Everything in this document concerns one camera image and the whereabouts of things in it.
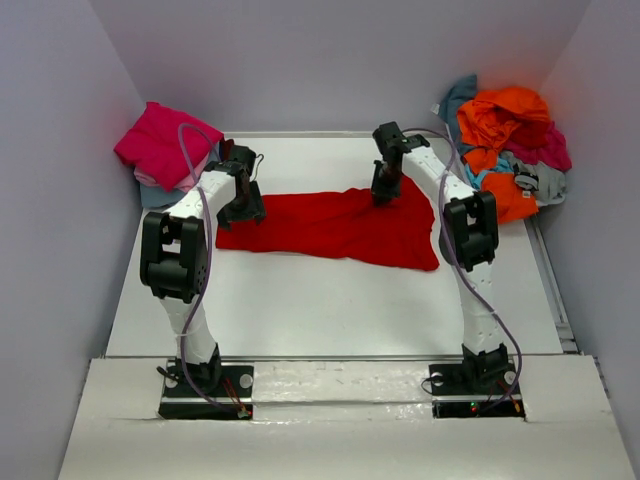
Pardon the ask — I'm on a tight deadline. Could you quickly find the magenta t shirt in pile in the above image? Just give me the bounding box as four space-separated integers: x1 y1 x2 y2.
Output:
504 122 573 173

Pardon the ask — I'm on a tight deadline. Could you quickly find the orange t shirt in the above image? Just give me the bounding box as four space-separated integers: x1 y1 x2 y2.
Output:
456 87 551 224

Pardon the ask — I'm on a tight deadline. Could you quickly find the magenta folded t shirt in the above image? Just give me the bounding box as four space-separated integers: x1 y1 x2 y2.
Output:
114 102 224 191

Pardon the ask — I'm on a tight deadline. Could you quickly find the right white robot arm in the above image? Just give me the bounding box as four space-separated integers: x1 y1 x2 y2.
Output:
371 122 514 398

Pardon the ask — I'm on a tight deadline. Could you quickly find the grey t shirt in pile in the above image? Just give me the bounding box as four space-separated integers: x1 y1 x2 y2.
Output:
499 150 568 207

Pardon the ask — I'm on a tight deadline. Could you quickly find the red t shirt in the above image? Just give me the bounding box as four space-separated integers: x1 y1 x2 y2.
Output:
216 177 440 272

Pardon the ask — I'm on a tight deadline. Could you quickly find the light blue t shirt in pile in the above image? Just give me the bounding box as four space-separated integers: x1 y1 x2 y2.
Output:
464 156 513 191

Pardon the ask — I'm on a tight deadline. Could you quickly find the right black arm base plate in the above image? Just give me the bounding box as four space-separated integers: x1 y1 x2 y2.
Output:
421 363 526 419

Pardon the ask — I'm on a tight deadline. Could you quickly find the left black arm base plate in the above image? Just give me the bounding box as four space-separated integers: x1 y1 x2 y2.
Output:
156 359 254 421

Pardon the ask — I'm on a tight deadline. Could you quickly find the pink folded t shirt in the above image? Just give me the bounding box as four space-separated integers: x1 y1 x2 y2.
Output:
132 152 211 195

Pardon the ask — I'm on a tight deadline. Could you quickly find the teal-grey t shirt in pile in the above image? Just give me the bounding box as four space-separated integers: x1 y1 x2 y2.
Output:
431 74 478 139

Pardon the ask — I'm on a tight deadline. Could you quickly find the grey-blue folded t shirt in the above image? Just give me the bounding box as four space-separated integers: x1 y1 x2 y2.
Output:
133 155 195 209

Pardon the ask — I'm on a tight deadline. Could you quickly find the maroon folded t shirt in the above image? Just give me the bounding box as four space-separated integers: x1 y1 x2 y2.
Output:
218 138 235 161

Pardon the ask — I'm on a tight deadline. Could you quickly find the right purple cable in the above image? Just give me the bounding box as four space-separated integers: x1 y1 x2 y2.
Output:
402 128 524 416

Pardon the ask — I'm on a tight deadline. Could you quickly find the white laundry basket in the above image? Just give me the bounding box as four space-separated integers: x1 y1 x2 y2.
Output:
442 117 566 210

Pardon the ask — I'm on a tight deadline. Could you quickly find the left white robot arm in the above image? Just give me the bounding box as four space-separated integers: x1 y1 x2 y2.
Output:
140 145 266 398

